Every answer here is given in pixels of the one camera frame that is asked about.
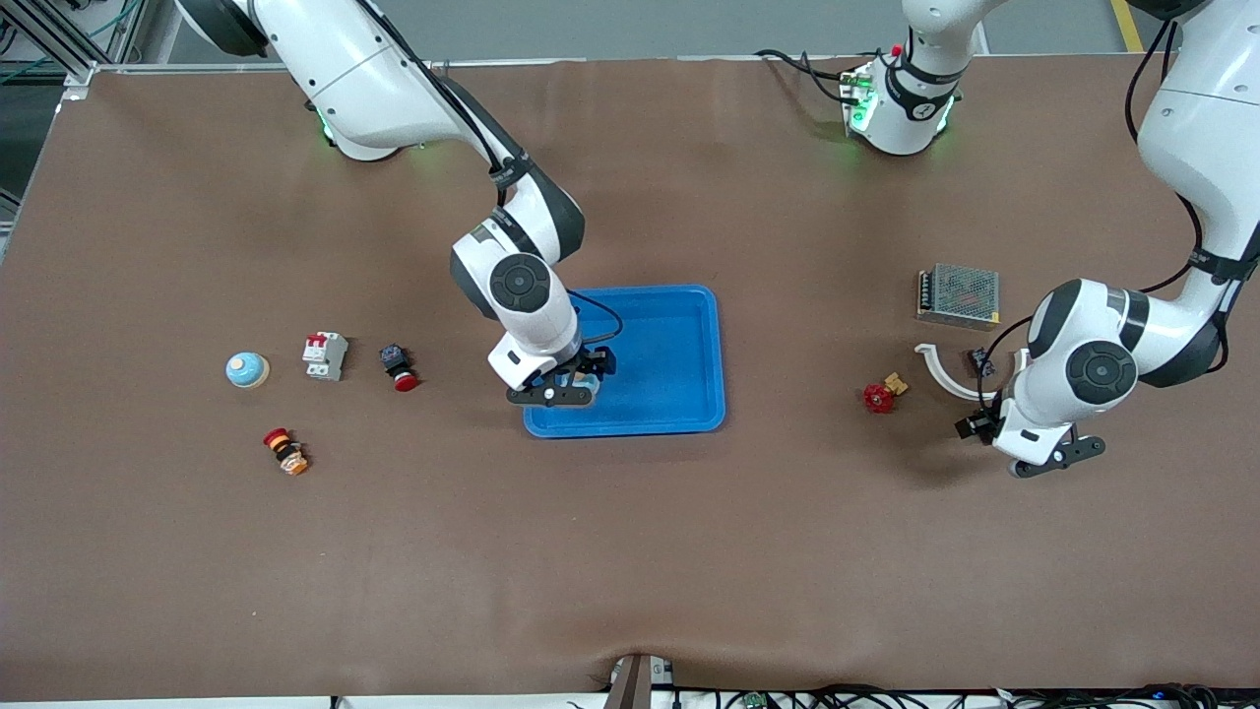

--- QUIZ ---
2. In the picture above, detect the white curved pipe clamp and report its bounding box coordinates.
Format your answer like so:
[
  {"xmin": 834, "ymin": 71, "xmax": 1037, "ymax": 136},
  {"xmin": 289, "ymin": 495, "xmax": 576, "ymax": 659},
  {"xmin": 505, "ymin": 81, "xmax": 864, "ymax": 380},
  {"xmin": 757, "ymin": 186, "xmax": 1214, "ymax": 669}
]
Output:
[{"xmin": 913, "ymin": 343, "xmax": 1030, "ymax": 402}]

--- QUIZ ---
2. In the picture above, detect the blue plastic tray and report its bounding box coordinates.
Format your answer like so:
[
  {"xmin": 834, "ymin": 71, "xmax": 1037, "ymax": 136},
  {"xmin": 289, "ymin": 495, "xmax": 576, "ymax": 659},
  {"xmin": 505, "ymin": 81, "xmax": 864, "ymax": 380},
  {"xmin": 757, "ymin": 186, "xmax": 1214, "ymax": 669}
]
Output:
[{"xmin": 523, "ymin": 285, "xmax": 727, "ymax": 439}]

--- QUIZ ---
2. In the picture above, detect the metal mesh power supply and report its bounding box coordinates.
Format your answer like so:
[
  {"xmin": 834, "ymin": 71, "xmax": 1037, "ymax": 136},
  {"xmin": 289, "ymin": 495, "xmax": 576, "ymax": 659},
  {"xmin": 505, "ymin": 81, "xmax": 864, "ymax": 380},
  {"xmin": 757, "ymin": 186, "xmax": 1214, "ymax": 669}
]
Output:
[{"xmin": 915, "ymin": 262, "xmax": 1003, "ymax": 331}]

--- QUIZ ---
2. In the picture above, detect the white red circuit breaker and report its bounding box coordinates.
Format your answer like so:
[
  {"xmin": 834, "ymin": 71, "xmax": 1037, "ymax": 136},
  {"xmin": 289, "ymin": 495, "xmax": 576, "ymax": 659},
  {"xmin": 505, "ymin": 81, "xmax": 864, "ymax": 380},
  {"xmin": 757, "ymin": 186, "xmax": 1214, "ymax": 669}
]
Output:
[{"xmin": 302, "ymin": 332, "xmax": 349, "ymax": 382}]

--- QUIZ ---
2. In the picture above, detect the red yellow emergency stop button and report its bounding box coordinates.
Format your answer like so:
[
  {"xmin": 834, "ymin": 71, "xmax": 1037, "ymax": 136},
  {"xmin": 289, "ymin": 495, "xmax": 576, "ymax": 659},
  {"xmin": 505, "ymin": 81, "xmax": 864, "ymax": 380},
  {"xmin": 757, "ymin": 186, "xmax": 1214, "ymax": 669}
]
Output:
[{"xmin": 263, "ymin": 427, "xmax": 310, "ymax": 478}]

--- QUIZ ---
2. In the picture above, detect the red handle brass valve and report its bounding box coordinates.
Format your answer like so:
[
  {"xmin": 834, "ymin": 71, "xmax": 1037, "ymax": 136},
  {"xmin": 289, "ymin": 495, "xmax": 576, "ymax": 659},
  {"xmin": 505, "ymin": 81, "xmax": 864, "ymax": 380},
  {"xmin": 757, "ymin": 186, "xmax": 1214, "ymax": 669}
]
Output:
[{"xmin": 862, "ymin": 372, "xmax": 909, "ymax": 416}]

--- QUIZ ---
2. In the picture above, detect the red push button switch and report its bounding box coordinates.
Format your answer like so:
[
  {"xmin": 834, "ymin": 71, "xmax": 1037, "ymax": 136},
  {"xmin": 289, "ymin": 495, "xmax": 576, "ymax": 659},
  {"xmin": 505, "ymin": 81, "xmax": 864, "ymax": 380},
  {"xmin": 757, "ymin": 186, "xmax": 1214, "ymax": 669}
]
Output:
[{"xmin": 379, "ymin": 344, "xmax": 420, "ymax": 393}]

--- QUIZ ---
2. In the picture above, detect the aluminium table edge rail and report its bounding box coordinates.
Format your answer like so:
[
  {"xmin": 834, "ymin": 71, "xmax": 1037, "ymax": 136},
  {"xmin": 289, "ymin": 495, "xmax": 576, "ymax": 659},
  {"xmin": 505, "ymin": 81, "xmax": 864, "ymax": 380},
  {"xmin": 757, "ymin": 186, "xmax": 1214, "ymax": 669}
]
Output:
[{"xmin": 94, "ymin": 54, "xmax": 912, "ymax": 75}]

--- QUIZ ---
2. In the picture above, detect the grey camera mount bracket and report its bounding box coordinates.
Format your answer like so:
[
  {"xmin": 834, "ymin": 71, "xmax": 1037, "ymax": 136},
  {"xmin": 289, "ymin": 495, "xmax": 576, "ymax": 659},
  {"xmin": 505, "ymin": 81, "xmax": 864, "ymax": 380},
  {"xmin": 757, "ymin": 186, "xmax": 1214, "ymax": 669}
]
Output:
[{"xmin": 602, "ymin": 652, "xmax": 678, "ymax": 709}]

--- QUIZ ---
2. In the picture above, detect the black base cable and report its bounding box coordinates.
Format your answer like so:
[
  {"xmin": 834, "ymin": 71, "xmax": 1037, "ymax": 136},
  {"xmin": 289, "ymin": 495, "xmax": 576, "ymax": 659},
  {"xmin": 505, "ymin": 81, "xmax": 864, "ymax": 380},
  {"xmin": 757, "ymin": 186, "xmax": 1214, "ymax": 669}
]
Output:
[{"xmin": 754, "ymin": 47, "xmax": 862, "ymax": 107}]

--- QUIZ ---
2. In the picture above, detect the aluminium frame profile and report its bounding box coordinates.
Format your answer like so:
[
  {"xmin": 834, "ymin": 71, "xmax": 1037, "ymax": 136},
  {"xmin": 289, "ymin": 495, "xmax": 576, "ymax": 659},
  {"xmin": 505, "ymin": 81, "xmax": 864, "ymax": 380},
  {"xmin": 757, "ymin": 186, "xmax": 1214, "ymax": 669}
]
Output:
[{"xmin": 0, "ymin": 0, "xmax": 149, "ymax": 99}]

